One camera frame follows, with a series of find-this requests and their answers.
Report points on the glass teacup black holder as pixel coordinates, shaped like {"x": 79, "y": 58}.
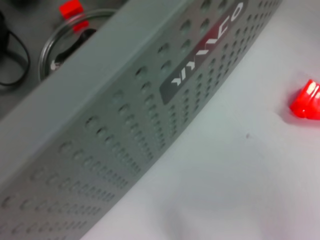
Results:
{"x": 50, "y": 50}

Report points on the grey perforated plastic storage bin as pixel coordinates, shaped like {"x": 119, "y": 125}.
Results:
{"x": 100, "y": 125}

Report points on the red sloped toy brick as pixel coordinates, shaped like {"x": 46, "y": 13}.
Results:
{"x": 306, "y": 102}

